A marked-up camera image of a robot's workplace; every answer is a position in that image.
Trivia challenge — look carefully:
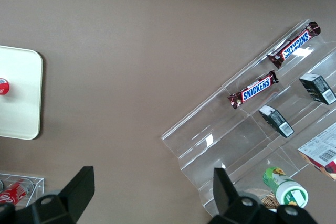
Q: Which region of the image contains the light wicker basket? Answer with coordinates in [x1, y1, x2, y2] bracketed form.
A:
[246, 187, 279, 214]

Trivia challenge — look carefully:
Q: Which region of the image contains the clear acrylic stepped display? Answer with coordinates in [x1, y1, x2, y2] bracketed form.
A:
[160, 18, 336, 216]

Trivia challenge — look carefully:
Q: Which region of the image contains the beige plastic tray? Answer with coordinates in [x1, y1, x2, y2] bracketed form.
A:
[0, 45, 44, 141]

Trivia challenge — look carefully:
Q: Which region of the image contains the brown table cover sheet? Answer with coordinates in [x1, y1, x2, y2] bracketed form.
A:
[0, 0, 336, 224]

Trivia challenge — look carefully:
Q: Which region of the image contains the red Coca-Cola bottle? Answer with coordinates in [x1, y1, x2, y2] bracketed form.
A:
[0, 178, 34, 207]

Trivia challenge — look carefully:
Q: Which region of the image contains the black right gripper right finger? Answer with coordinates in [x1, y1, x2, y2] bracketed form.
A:
[209, 167, 279, 224]

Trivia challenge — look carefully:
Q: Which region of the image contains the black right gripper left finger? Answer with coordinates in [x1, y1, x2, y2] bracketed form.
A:
[15, 165, 96, 224]

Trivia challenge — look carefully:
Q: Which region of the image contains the small black box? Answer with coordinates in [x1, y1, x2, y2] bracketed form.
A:
[299, 73, 336, 106]
[258, 104, 295, 138]

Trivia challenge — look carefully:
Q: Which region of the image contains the clear acrylic bottle rack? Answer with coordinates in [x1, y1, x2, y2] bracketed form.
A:
[0, 172, 45, 209]

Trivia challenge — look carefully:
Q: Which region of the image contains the red white yogurt cup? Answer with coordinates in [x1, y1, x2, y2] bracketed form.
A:
[0, 77, 11, 97]

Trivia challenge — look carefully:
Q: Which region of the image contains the Snickers chocolate bar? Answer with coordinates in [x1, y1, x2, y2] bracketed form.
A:
[227, 70, 279, 110]
[267, 21, 322, 69]

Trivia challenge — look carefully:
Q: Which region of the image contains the white barcode carton box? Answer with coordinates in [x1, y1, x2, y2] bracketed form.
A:
[297, 122, 336, 182]

